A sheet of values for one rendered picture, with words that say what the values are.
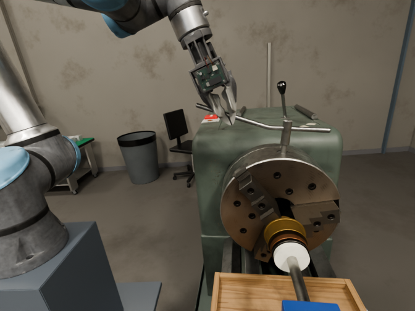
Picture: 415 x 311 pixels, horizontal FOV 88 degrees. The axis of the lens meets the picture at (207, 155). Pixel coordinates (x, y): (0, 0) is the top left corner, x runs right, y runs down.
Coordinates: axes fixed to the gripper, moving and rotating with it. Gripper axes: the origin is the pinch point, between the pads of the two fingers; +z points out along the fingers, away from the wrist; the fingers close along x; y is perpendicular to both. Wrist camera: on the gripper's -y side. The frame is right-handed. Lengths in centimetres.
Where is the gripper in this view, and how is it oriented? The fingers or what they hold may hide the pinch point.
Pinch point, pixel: (230, 119)
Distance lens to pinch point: 54.6
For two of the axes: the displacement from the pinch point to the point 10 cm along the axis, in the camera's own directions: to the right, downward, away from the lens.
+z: 4.0, 8.7, 2.7
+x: 9.1, -3.4, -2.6
